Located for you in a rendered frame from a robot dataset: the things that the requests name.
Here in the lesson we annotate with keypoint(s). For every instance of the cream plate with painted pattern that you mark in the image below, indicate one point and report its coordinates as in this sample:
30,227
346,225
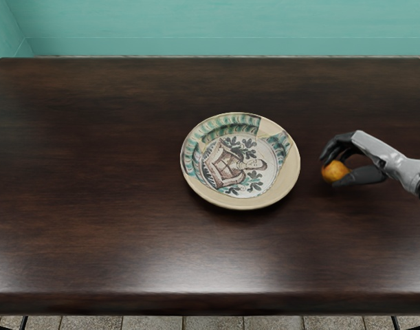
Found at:
240,161

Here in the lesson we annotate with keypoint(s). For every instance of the small orange fruit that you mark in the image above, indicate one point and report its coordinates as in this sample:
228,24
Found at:
333,171

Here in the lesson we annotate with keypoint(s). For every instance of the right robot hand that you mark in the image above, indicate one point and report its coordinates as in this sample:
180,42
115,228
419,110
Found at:
385,154

